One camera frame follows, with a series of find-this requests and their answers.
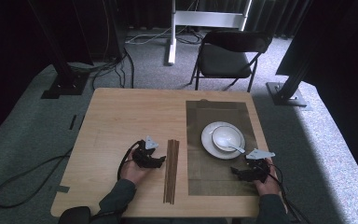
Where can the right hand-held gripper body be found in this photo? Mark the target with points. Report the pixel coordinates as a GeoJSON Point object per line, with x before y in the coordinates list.
{"type": "Point", "coordinates": [258, 171]}

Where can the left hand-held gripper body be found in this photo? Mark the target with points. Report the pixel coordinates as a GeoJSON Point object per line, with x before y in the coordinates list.
{"type": "Point", "coordinates": [143, 155]}

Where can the bundle of brown chopsticks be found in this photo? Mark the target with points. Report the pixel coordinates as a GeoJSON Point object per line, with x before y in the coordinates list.
{"type": "Point", "coordinates": [171, 171]}

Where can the white plate with dark rim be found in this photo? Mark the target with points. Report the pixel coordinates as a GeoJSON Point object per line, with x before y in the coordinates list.
{"type": "Point", "coordinates": [208, 146]}

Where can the person's right hand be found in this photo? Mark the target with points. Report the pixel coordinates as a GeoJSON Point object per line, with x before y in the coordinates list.
{"type": "Point", "coordinates": [270, 186]}

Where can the person's left hand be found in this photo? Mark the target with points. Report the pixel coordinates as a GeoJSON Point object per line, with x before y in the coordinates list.
{"type": "Point", "coordinates": [130, 172]}

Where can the brown woven placemat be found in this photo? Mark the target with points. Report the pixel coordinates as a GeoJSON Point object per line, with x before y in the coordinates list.
{"type": "Point", "coordinates": [211, 177]}

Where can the white ceramic spoon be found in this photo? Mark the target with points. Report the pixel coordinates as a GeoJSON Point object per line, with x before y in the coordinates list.
{"type": "Point", "coordinates": [223, 142]}

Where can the black tape strip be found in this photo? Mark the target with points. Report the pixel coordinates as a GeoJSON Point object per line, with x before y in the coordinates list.
{"type": "Point", "coordinates": [82, 122]}
{"type": "Point", "coordinates": [72, 122]}

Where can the black metal stand with base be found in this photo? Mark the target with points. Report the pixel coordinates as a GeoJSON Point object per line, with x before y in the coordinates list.
{"type": "Point", "coordinates": [66, 84]}
{"type": "Point", "coordinates": [287, 93]}

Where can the grey tape piece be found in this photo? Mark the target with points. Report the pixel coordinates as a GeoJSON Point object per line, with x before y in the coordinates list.
{"type": "Point", "coordinates": [62, 188]}

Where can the dark rounded object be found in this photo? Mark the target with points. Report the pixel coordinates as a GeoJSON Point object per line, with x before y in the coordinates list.
{"type": "Point", "coordinates": [74, 215]}

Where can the black folding chair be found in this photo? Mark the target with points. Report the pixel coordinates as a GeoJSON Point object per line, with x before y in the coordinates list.
{"type": "Point", "coordinates": [223, 60]}

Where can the dark curtain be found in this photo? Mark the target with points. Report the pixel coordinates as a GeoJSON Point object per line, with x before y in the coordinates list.
{"type": "Point", "coordinates": [270, 15]}

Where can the white metal desk frame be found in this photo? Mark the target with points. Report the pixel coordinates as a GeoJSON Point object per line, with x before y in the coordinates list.
{"type": "Point", "coordinates": [208, 18]}

